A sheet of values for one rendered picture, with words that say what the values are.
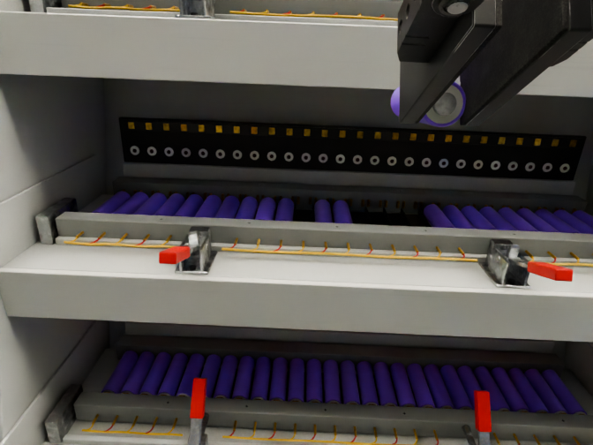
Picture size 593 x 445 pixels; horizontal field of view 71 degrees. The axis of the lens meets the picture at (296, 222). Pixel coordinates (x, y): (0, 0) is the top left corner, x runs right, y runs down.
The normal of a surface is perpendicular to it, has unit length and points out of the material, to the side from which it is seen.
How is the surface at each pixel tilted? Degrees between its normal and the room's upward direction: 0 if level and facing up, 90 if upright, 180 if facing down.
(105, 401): 15
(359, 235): 105
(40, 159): 90
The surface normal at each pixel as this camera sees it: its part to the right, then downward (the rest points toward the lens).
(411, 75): -1.00, -0.05
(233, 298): -0.03, 0.39
